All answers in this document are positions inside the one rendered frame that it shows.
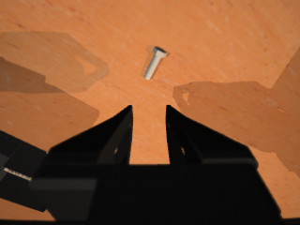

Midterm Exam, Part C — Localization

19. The grey hex-head bolt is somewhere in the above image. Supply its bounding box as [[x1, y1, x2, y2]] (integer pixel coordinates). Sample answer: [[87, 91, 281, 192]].
[[143, 47, 167, 80]]

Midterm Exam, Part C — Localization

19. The dark grey bin rack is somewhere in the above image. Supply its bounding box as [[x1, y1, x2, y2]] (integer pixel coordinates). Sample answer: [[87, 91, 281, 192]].
[[0, 130, 48, 213]]

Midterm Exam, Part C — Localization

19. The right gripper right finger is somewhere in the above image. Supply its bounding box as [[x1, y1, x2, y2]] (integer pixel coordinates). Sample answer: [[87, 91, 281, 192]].
[[165, 105, 259, 170]]

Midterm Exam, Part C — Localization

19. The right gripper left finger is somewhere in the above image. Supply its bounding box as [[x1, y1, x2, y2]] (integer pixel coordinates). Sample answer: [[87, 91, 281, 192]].
[[40, 105, 133, 164]]

